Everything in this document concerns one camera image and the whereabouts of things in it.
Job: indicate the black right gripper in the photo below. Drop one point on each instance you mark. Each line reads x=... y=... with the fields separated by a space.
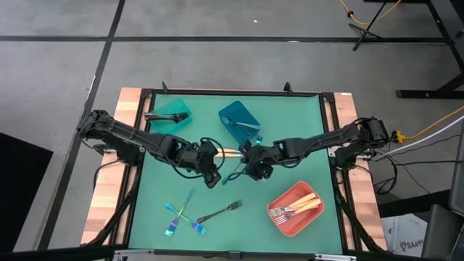
x=262 y=157

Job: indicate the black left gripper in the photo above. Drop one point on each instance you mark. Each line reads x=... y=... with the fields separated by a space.
x=199 y=156

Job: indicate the dark metal fork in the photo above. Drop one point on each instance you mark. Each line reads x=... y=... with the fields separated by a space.
x=217 y=213
x=181 y=116
x=156 y=115

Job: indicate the rose gold fork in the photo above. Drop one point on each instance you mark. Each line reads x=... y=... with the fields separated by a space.
x=165 y=117

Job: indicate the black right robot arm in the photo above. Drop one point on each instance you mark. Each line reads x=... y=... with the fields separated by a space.
x=326 y=139

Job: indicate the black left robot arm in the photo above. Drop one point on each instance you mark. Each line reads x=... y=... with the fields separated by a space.
x=119 y=132

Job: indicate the blue plastic bin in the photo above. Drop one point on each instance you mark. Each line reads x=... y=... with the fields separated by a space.
x=237 y=107

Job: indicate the green table mat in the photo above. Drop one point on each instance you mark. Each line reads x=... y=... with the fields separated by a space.
x=235 y=232

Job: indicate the translucent teal plastic bin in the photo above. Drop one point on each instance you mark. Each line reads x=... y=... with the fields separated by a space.
x=170 y=107

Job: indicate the orange plastic bin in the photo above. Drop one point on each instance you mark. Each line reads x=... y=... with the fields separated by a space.
x=301 y=224

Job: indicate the black tripod stand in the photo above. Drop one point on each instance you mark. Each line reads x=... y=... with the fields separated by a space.
x=364 y=32

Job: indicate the white cardboard box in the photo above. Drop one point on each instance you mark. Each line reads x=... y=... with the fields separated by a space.
x=406 y=235

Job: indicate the black floor stand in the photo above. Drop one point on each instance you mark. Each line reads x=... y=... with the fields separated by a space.
x=417 y=94

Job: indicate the black floor mat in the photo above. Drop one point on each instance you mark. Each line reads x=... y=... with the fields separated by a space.
x=21 y=188

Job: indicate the dark grey chair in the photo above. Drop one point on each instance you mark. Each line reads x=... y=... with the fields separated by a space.
x=442 y=232

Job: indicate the black mount bracket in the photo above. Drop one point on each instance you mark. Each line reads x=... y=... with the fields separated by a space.
x=165 y=87
x=288 y=87

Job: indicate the black table-level camera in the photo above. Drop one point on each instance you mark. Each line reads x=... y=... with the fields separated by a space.
x=235 y=254

